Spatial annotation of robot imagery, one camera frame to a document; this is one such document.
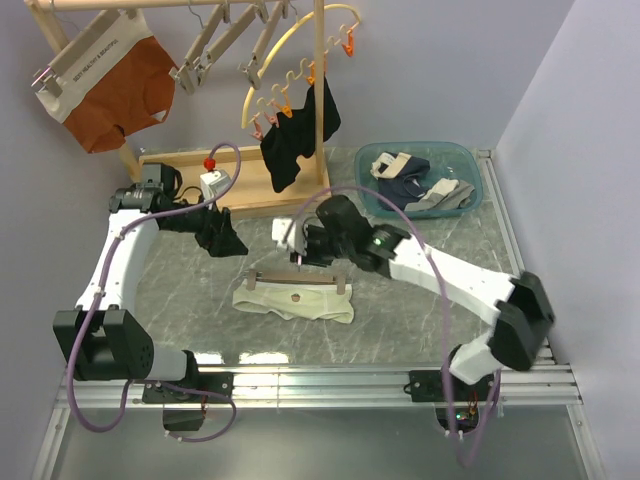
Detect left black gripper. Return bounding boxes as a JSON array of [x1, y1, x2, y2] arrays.
[[162, 188, 248, 257]]

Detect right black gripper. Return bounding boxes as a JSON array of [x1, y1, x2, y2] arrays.
[[291, 223, 353, 269]]

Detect pale yellow underwear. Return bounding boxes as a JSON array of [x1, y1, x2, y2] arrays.
[[232, 280, 354, 324]]

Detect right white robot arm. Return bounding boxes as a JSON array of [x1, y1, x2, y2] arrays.
[[284, 195, 555, 400]]

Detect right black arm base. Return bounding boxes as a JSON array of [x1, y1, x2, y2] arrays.
[[403, 370, 500, 437]]

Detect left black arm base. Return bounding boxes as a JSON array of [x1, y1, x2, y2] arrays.
[[141, 372, 237, 437]]

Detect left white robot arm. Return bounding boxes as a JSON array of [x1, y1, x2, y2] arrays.
[[53, 163, 248, 402]]

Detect navy blue underwear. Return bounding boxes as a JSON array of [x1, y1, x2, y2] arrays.
[[370, 152, 431, 210]]

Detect black underwear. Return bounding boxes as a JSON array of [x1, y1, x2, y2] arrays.
[[260, 86, 316, 193]]

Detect grey underwear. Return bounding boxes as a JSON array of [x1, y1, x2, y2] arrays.
[[404, 178, 476, 212]]

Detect orange white underwear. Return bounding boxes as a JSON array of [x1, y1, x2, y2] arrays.
[[35, 9, 175, 154]]

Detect yellow curved clip hanger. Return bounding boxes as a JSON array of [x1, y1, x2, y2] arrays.
[[240, 1, 362, 132]]

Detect beige hanger with orange underwear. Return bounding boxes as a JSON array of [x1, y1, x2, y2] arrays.
[[31, 9, 139, 97]]

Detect wooden drying rack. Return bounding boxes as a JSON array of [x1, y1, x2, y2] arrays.
[[24, 1, 351, 219]]

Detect teal plastic basin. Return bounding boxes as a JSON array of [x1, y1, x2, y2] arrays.
[[354, 141, 484, 219]]

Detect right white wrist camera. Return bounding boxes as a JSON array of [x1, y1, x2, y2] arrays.
[[271, 217, 307, 262]]

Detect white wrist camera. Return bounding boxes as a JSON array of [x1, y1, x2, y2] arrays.
[[271, 217, 307, 262], [200, 158, 231, 200]]

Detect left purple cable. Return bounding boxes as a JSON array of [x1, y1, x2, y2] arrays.
[[64, 142, 244, 443]]

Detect purple cable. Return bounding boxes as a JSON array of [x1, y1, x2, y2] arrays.
[[282, 186, 503, 468], [64, 142, 244, 443]]

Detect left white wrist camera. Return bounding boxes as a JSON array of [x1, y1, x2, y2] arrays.
[[200, 158, 231, 200]]

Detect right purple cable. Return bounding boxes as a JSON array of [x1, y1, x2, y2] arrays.
[[282, 186, 503, 468]]

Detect aluminium mounting rail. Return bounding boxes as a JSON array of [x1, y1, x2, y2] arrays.
[[32, 150, 607, 479]]

